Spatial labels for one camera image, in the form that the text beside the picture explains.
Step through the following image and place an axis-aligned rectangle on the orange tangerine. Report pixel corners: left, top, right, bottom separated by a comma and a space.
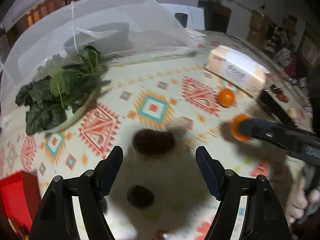
231, 114, 251, 142
217, 88, 235, 107

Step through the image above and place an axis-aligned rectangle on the large red date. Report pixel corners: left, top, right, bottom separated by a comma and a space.
133, 129, 175, 156

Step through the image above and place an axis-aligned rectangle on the right gloved hand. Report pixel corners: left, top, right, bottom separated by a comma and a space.
285, 171, 319, 225

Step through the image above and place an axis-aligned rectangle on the black tray at edge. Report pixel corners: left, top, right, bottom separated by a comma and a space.
257, 89, 296, 127

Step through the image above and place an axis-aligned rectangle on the red open box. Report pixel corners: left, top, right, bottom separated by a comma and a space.
1, 171, 41, 231

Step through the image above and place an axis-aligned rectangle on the Face tissue pack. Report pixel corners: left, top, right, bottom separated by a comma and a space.
206, 46, 266, 98

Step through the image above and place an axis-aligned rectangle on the plate of green spinach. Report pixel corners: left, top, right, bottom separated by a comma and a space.
15, 46, 107, 136

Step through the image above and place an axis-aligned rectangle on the white mesh food cover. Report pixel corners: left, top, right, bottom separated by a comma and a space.
1, 0, 204, 127

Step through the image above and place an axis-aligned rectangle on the grey ceramic bowl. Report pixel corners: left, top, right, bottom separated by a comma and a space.
63, 22, 130, 56

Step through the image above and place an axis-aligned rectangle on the black box on stand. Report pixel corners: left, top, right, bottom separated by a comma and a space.
198, 0, 232, 33

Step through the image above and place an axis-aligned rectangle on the small black speaker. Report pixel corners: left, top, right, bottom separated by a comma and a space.
175, 12, 188, 28

